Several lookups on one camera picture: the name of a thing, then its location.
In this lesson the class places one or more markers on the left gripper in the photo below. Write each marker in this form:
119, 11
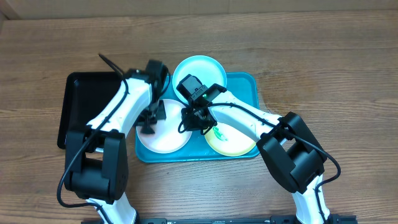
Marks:
160, 114

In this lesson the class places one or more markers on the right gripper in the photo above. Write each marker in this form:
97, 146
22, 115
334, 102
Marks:
190, 126

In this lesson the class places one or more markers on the red and green sponge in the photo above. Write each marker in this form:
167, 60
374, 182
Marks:
147, 129

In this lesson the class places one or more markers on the white plate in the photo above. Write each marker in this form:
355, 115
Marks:
166, 138

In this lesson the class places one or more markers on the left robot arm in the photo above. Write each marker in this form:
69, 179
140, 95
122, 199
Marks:
96, 167

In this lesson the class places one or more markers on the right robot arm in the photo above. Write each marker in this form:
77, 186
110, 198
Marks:
290, 151

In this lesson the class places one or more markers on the teal plastic serving tray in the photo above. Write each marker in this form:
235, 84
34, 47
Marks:
243, 86

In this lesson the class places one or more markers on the black rectangular tray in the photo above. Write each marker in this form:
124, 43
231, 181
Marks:
86, 95

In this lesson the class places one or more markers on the green rimmed plate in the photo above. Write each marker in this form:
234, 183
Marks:
228, 141

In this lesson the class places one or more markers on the light blue plate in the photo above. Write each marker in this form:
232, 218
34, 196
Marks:
208, 70

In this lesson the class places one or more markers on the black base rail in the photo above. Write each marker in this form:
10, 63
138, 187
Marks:
275, 219

